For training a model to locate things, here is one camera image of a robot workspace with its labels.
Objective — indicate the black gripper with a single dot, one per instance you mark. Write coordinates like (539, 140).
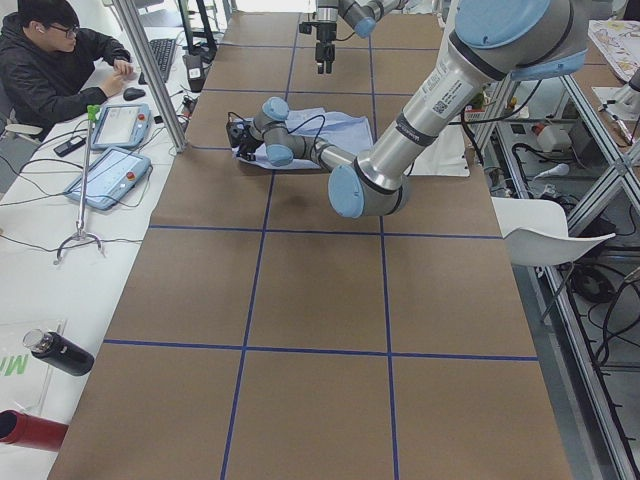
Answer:
(324, 34)
(248, 141)

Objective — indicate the blue striped button shirt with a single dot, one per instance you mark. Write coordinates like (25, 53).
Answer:
(352, 134)

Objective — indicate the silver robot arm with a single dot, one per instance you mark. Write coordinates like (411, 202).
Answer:
(361, 18)
(490, 40)

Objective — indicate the near teach pendant tablet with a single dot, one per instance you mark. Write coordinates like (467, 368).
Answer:
(112, 175)

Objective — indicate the teach pendant tablet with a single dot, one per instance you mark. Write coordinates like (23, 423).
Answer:
(112, 175)
(123, 126)

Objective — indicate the black computer mouse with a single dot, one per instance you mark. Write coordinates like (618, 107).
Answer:
(131, 94)

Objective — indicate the far teach pendant tablet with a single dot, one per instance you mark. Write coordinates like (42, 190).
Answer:
(123, 126)

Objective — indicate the black keyboard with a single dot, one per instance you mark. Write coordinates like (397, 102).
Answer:
(163, 51)

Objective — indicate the small black phone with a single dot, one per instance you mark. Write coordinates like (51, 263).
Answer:
(70, 146)

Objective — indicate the seated person in black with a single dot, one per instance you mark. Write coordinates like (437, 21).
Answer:
(52, 69)

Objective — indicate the white plastic chair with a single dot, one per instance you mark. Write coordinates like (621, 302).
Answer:
(536, 233)

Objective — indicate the black water bottle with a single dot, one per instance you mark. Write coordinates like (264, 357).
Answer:
(59, 352)

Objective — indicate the red water bottle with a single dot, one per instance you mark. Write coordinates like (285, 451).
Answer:
(20, 429)

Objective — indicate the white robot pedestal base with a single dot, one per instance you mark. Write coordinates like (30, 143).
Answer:
(445, 157)

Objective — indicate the aluminium frame post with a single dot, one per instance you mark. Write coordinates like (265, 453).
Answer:
(135, 31)

